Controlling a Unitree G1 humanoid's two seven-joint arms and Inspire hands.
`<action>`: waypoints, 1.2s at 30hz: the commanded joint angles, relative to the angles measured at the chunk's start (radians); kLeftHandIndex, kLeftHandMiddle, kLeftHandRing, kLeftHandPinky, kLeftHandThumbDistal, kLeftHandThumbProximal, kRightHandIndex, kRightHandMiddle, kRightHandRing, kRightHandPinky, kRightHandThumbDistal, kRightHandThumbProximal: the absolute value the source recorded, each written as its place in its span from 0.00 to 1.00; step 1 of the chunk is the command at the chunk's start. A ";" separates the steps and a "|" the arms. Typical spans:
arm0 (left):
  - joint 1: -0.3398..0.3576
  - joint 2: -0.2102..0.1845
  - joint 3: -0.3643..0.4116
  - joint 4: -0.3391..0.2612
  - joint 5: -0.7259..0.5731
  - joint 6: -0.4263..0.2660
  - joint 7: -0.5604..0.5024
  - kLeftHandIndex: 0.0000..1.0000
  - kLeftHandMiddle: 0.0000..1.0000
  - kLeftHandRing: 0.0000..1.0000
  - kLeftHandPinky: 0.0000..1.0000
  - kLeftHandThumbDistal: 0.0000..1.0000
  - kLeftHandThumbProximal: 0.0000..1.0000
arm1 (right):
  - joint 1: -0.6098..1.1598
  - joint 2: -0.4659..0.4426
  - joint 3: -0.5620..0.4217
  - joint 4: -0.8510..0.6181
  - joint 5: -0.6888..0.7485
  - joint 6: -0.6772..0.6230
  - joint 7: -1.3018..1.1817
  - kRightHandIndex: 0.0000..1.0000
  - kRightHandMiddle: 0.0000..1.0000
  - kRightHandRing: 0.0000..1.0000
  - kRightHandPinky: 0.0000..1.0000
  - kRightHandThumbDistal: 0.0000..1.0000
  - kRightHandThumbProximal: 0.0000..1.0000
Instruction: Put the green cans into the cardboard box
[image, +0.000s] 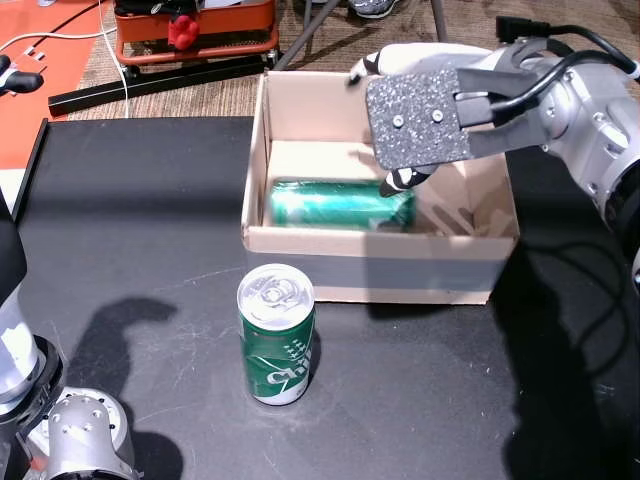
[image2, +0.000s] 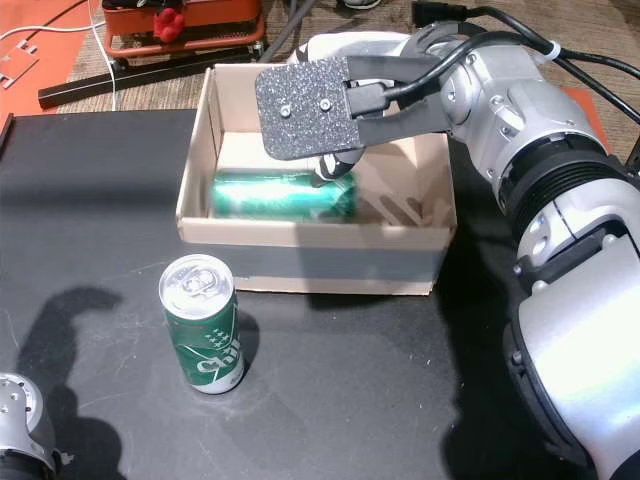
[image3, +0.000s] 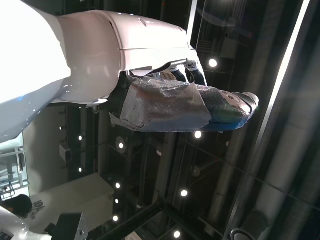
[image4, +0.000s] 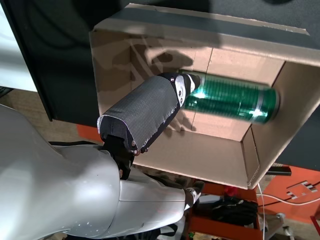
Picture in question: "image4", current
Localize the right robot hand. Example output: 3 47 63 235
0 71 205 240

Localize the green can with white panel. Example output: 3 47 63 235
179 70 281 126

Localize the open cardboard box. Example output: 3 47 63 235
88 2 320 190

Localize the orange floor mat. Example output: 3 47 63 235
259 166 320 228
75 124 104 144

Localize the orange equipment cart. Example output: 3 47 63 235
186 183 265 240

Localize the red knob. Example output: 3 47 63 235
223 186 242 198

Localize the black bag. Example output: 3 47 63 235
211 197 258 227

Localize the black metal beam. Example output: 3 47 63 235
266 162 293 176

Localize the white cable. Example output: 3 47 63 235
256 182 320 240

